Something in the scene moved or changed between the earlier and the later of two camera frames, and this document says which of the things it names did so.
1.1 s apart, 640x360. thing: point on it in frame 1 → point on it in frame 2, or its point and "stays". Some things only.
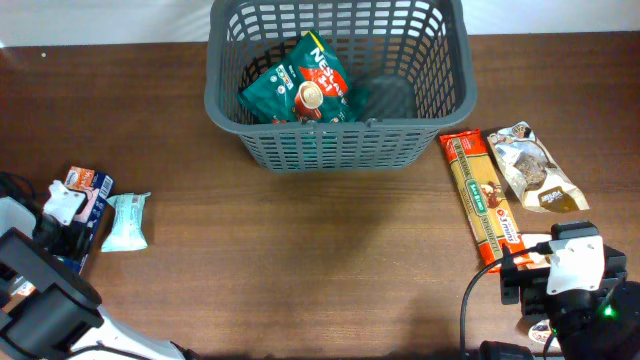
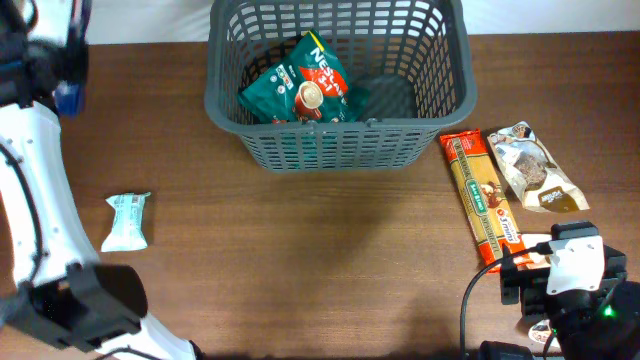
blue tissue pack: (96, 185) → (69, 97)
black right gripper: (523, 288) stays
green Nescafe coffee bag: (312, 85) stays
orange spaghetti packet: (483, 197) stays
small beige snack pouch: (530, 173) stays
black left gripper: (62, 239) → (38, 73)
